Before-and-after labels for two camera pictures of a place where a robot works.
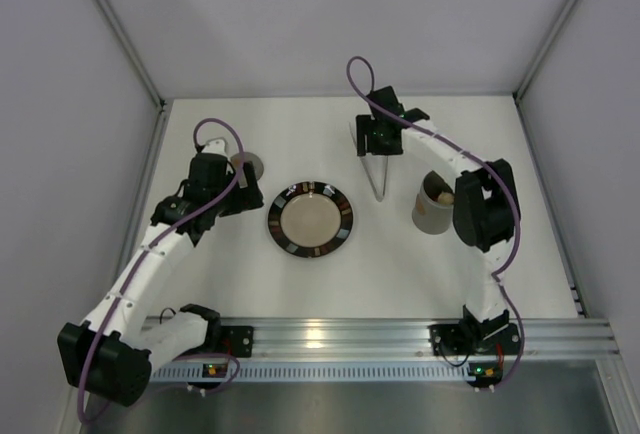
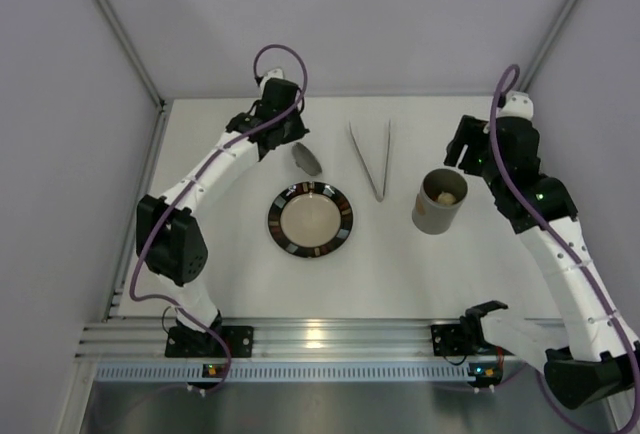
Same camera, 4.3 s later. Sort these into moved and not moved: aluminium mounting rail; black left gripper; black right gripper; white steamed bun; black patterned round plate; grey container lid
Moved: grey container lid; black right gripper; black left gripper
Not moved: aluminium mounting rail; black patterned round plate; white steamed bun
